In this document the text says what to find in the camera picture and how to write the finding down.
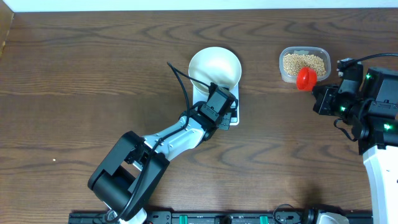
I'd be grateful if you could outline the red measuring scoop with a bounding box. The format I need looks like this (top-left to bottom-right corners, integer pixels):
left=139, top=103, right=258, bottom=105
left=296, top=67, right=317, bottom=91

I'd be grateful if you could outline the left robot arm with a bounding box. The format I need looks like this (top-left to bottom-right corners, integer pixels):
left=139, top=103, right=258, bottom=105
left=88, top=83, right=238, bottom=223

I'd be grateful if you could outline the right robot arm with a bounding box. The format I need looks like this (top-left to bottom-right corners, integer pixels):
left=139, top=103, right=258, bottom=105
left=312, top=67, right=397, bottom=223

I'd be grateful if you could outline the white kitchen scale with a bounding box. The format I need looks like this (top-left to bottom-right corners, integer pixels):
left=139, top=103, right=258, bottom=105
left=193, top=83, right=239, bottom=126

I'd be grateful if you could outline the white bowl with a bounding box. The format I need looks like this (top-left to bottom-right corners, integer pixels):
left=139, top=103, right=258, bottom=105
left=188, top=47, right=242, bottom=98

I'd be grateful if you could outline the soybeans pile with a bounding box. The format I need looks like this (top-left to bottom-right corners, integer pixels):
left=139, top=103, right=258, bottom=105
left=282, top=54, right=326, bottom=77

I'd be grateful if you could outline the clear plastic container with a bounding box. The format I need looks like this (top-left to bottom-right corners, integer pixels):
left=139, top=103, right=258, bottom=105
left=279, top=47, right=331, bottom=83

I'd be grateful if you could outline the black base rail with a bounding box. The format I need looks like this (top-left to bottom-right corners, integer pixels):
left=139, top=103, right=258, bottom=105
left=68, top=205, right=374, bottom=224

